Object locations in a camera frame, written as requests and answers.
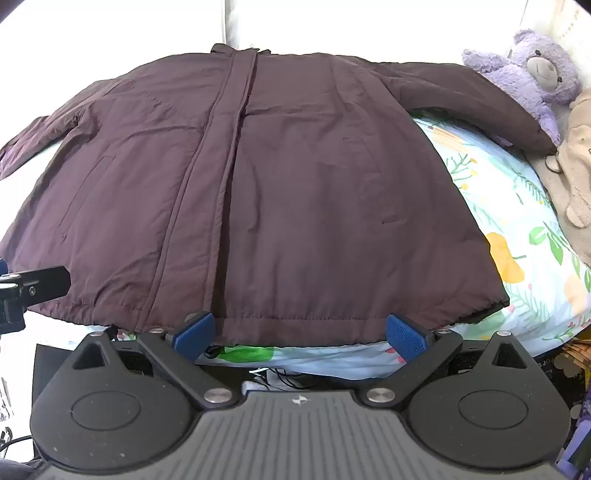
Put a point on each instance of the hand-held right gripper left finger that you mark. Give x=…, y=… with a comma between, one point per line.
x=196, y=333

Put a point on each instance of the floral bed sheet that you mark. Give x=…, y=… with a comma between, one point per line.
x=512, y=221

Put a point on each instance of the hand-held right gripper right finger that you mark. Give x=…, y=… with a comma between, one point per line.
x=407, y=339

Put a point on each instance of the colourful printed items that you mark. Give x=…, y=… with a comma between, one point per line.
x=575, y=397

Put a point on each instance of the beige plush toy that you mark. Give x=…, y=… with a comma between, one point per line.
x=575, y=152

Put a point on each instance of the purple teddy bear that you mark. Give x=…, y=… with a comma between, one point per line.
x=531, y=78

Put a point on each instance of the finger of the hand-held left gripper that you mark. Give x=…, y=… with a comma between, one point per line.
x=44, y=282

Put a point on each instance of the dark brown jacket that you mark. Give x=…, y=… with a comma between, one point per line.
x=277, y=184

